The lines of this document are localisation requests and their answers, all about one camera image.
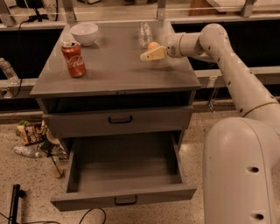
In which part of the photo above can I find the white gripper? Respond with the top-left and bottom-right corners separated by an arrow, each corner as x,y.
140,32 -> 184,61

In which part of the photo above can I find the orange fruit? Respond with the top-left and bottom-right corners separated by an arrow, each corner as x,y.
148,42 -> 159,50

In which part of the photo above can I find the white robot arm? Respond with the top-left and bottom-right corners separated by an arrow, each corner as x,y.
140,24 -> 280,224

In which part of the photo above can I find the closed grey upper drawer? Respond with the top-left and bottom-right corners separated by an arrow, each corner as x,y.
43,107 -> 193,138

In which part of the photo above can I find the open grey bottom drawer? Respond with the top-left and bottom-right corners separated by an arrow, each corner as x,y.
51,132 -> 196,211

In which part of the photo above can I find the clear plastic bottle on cabinet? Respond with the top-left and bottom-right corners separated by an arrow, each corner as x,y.
138,23 -> 153,48

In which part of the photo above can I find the white ceramic bowl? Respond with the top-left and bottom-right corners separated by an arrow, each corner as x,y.
70,23 -> 99,46

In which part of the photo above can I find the red Coca-Cola can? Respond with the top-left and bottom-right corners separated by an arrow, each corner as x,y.
61,42 -> 86,78

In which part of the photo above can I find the brown snack bag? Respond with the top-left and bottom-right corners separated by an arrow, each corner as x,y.
16,121 -> 48,146

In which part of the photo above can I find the clear bottle on floor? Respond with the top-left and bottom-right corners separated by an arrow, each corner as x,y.
13,146 -> 41,158

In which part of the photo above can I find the black stand on floor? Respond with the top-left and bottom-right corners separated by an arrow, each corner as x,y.
8,184 -> 26,224

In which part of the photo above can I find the clear bottle at left rail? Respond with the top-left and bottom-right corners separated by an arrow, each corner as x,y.
0,58 -> 19,85

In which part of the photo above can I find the black floor cable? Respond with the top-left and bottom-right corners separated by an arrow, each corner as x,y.
0,207 -> 107,224

